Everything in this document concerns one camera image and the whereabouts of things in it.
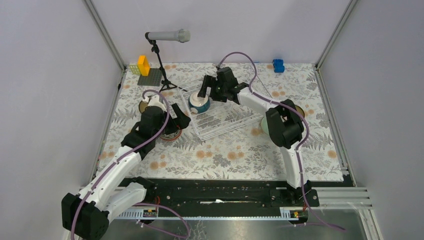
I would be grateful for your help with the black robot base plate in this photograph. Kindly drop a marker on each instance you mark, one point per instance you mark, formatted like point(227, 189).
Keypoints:
point(228, 198)

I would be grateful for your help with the blue white patterned bowl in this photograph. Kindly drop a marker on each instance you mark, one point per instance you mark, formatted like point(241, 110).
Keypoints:
point(171, 137)

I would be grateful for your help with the mint green bowl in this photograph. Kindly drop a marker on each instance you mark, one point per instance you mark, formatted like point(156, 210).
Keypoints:
point(264, 125)

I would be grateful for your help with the light green toy brick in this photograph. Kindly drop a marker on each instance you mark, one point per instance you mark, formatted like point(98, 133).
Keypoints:
point(134, 68)

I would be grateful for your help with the grey toy baseplate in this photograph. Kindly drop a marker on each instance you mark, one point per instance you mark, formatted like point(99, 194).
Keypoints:
point(153, 78)

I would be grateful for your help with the blue toy brick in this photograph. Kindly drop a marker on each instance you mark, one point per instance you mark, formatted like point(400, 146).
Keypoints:
point(278, 65)

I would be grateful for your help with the floral tablecloth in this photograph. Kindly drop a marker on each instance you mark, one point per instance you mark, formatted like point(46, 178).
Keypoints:
point(246, 153)

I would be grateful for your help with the yellow toy brick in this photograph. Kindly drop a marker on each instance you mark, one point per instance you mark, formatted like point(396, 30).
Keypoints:
point(143, 65)

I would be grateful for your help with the black microphone tripod stand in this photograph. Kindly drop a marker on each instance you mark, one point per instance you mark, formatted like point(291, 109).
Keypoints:
point(166, 83)

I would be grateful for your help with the white wire dish rack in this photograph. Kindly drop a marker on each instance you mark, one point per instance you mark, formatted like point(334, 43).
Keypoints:
point(220, 118)

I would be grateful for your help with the dark teal floral bowl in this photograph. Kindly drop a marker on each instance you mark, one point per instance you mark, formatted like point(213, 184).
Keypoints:
point(143, 105)

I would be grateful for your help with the black gold-rimmed bowl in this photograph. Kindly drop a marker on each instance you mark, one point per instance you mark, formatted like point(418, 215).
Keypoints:
point(300, 110)

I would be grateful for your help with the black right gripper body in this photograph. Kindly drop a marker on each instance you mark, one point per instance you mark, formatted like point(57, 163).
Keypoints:
point(217, 92)

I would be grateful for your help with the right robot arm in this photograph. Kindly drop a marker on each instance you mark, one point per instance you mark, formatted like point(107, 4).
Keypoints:
point(285, 125)

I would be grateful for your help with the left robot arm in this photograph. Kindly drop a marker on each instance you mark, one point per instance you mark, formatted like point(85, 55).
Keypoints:
point(89, 213)

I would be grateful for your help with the teal and cream bowl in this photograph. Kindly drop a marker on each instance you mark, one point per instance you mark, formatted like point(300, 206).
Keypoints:
point(198, 104)

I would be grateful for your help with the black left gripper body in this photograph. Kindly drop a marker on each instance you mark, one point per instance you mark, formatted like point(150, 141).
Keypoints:
point(164, 119)

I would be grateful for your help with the grey microphone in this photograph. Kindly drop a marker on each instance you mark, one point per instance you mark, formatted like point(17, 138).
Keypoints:
point(181, 36)

